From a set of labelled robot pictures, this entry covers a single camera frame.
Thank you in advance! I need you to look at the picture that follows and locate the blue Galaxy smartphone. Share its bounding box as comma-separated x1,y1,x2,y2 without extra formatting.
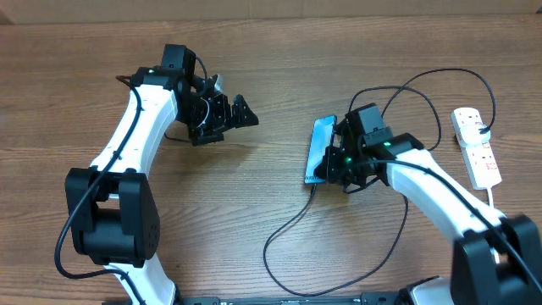
304,115,337,185

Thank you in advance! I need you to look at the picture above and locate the black charging cable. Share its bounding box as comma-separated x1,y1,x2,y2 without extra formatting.
262,67,497,298

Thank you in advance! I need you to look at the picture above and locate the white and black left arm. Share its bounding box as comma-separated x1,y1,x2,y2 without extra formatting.
54,44,259,304

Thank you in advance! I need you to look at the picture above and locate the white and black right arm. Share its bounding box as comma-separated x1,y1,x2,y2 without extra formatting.
305,103,541,305

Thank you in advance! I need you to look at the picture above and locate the white charger plug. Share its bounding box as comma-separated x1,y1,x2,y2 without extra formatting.
456,124,491,147

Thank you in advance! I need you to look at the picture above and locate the white power strip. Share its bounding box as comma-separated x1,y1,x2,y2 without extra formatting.
451,108,502,190

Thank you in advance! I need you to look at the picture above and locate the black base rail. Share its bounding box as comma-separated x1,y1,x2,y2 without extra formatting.
174,292,409,305

